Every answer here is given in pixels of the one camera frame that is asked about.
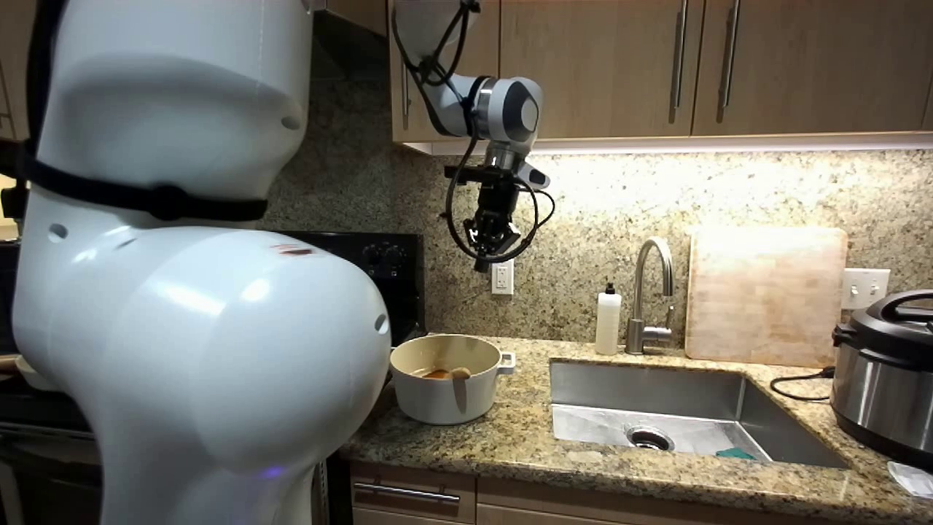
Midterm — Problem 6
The pale wooden cutting board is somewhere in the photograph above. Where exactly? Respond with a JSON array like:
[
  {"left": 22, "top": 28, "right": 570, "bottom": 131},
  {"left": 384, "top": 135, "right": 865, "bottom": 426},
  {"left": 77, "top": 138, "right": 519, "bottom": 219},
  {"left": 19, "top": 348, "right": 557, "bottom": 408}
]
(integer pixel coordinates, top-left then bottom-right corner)
[{"left": 681, "top": 226, "right": 851, "bottom": 372}]

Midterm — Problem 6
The steel pressure cooker black lid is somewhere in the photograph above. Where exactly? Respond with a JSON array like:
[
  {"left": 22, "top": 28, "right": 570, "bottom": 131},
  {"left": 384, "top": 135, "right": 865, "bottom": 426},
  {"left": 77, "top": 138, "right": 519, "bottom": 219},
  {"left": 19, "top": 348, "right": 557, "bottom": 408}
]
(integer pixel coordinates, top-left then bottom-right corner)
[{"left": 827, "top": 286, "right": 933, "bottom": 474}]

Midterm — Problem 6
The wooden spoon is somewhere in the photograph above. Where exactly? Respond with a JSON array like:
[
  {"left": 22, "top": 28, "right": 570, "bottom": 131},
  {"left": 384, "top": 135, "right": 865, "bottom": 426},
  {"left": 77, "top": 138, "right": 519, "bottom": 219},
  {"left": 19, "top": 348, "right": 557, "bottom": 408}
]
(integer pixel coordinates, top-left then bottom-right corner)
[{"left": 446, "top": 254, "right": 502, "bottom": 420}]

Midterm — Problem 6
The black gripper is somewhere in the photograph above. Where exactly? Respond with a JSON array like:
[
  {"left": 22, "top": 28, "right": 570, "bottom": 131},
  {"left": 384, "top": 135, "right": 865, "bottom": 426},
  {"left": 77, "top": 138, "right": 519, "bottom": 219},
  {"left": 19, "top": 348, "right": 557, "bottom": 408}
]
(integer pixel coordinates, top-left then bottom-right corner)
[{"left": 471, "top": 187, "right": 525, "bottom": 274}]

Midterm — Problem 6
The light wood base cabinet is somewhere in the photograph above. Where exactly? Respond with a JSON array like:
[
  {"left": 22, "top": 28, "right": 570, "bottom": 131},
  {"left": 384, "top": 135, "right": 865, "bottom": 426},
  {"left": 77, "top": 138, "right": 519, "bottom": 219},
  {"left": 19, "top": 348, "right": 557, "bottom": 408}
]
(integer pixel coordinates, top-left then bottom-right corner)
[{"left": 346, "top": 464, "right": 933, "bottom": 525}]

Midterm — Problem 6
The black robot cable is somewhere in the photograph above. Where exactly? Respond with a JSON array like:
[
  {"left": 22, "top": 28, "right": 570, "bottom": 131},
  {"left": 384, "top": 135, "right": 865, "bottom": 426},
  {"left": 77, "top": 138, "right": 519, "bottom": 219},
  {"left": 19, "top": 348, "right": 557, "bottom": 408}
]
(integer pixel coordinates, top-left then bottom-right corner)
[{"left": 391, "top": 0, "right": 563, "bottom": 271}]

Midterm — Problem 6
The white soap bottle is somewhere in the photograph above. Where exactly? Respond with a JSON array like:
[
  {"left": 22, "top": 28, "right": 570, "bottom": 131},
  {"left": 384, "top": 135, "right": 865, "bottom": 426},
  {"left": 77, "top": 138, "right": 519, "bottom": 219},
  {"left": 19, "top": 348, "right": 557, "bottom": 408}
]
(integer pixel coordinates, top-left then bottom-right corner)
[{"left": 591, "top": 281, "right": 624, "bottom": 359}]

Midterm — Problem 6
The chrome gooseneck faucet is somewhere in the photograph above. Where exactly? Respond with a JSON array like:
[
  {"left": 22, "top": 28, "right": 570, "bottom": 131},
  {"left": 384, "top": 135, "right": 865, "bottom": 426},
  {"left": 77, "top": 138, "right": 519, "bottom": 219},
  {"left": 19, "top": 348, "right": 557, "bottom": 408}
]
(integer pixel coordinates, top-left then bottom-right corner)
[{"left": 624, "top": 238, "right": 681, "bottom": 359}]

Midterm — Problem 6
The metal drawer handle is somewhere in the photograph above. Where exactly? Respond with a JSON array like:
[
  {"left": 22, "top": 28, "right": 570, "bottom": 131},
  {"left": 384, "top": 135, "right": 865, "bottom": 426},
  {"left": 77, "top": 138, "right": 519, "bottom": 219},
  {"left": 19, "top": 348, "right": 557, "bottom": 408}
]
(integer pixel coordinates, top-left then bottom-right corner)
[{"left": 349, "top": 475, "right": 461, "bottom": 509}]

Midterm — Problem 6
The light wood upper cabinet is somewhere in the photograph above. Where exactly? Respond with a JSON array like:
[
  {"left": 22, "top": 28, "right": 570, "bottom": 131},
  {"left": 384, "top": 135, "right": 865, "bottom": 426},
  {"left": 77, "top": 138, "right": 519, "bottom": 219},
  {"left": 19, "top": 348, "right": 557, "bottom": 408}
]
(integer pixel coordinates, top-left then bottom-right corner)
[{"left": 384, "top": 0, "right": 933, "bottom": 154}]

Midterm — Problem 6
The metal upper cabinet handle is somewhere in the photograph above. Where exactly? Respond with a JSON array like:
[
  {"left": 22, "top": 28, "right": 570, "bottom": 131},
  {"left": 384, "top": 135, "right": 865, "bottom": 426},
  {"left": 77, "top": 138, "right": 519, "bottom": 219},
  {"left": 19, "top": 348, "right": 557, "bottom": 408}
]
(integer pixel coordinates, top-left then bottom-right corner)
[
  {"left": 668, "top": 0, "right": 694, "bottom": 125},
  {"left": 714, "top": 0, "right": 744, "bottom": 125}
]

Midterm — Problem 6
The green dish sponge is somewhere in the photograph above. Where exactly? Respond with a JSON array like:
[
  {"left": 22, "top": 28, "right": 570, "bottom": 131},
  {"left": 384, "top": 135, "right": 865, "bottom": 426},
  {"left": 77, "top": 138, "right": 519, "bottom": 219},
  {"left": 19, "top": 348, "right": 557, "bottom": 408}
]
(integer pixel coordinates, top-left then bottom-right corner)
[{"left": 712, "top": 445, "right": 763, "bottom": 468}]

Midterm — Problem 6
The black cooker power cord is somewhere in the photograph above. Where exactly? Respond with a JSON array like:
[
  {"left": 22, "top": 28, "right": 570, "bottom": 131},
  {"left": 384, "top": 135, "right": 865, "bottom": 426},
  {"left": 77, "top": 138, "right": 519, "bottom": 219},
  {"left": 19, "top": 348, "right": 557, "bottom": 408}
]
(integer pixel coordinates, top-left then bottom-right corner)
[{"left": 765, "top": 364, "right": 838, "bottom": 404}]

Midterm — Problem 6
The stainless steel sink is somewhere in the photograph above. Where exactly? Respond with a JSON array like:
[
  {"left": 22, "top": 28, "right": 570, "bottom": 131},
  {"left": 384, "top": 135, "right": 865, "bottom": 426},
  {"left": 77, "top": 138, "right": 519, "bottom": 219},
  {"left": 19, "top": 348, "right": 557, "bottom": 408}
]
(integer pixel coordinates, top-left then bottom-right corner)
[{"left": 548, "top": 359, "right": 851, "bottom": 471}]

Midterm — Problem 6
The white pot with handles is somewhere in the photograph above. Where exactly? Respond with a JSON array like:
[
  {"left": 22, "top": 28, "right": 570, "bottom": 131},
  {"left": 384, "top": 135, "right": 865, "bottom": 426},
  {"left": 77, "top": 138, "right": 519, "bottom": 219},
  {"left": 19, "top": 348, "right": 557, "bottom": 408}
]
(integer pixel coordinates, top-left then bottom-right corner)
[{"left": 388, "top": 332, "right": 519, "bottom": 430}]

